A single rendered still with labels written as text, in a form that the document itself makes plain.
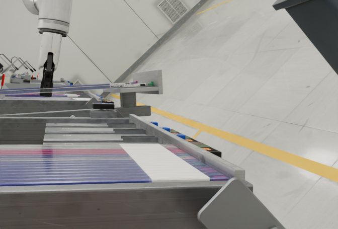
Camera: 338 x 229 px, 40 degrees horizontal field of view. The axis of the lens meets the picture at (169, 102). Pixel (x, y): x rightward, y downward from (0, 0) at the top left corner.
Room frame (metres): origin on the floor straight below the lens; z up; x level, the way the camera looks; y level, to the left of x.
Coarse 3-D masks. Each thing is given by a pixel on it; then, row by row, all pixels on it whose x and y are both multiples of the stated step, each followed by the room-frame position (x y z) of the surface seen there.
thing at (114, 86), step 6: (150, 84) 1.23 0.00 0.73; (12, 90) 1.19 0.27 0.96; (18, 90) 1.19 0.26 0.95; (24, 90) 1.19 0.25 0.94; (30, 90) 1.19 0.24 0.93; (36, 90) 1.19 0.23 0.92; (42, 90) 1.20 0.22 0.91; (48, 90) 1.20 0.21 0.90; (54, 90) 1.20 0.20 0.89; (60, 90) 1.20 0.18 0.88; (66, 90) 1.20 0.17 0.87; (72, 90) 1.21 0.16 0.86; (78, 90) 1.21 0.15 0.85; (84, 90) 1.21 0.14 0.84
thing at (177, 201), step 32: (0, 192) 0.39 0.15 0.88; (32, 192) 0.39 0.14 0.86; (64, 192) 0.39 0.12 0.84; (96, 192) 0.39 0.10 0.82; (128, 192) 0.40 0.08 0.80; (160, 192) 0.40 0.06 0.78; (192, 192) 0.40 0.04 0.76; (0, 224) 0.38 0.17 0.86; (32, 224) 0.38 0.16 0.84; (64, 224) 0.39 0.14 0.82; (96, 224) 0.39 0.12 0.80; (128, 224) 0.39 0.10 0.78; (160, 224) 0.39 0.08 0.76; (192, 224) 0.40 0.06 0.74
